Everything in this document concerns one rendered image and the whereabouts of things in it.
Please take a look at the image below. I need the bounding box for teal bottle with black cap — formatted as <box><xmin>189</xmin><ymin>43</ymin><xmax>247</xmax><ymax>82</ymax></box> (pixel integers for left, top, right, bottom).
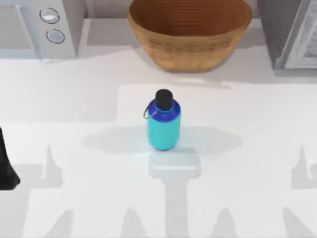
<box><xmin>143</xmin><ymin>89</ymin><xmax>182</xmax><ymax>151</ymax></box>

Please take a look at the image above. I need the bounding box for brown woven basket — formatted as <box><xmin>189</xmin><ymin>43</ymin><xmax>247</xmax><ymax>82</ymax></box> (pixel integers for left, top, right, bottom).
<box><xmin>126</xmin><ymin>0</ymin><xmax>253</xmax><ymax>73</ymax></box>

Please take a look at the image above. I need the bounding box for round microwave knob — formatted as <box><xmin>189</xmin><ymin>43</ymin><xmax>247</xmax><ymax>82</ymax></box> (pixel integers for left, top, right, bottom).
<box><xmin>45</xmin><ymin>28</ymin><xmax>66</xmax><ymax>45</ymax></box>
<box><xmin>39</xmin><ymin>7</ymin><xmax>60</xmax><ymax>25</ymax></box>

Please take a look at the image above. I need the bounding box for pale microwave oven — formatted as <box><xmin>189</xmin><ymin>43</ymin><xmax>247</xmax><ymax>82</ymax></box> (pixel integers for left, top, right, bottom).
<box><xmin>0</xmin><ymin>0</ymin><xmax>88</xmax><ymax>60</ymax></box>

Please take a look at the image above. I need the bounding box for grey cabinet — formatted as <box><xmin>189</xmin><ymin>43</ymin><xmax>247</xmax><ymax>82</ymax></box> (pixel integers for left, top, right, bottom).
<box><xmin>257</xmin><ymin>0</ymin><xmax>317</xmax><ymax>70</ymax></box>

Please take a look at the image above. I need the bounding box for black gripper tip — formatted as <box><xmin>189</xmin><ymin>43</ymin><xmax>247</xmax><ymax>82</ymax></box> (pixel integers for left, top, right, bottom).
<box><xmin>0</xmin><ymin>126</ymin><xmax>21</xmax><ymax>191</ymax></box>

